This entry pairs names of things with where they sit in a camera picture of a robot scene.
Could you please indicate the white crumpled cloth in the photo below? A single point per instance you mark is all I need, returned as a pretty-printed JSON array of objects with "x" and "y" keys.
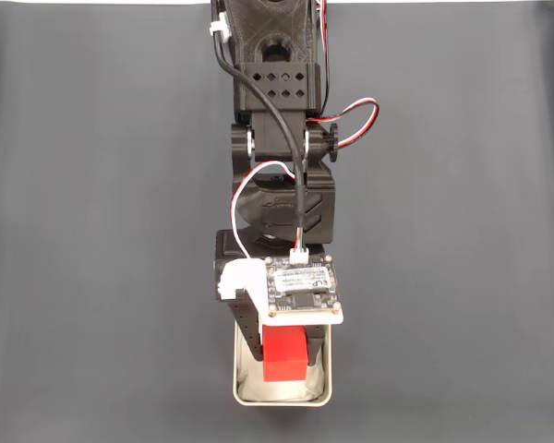
[{"x": 277, "y": 391}]

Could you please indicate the white-mounted camera circuit board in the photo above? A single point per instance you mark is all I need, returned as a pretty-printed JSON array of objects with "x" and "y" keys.
[{"x": 300, "y": 290}]

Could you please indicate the red cube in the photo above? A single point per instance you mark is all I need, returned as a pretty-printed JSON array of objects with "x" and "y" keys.
[{"x": 284, "y": 355}]

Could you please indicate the dark grey table mat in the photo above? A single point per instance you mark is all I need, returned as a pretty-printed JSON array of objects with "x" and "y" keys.
[{"x": 443, "y": 207}]

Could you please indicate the square white metal box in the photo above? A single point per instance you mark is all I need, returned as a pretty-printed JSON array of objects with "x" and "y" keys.
[{"x": 328, "y": 369}]

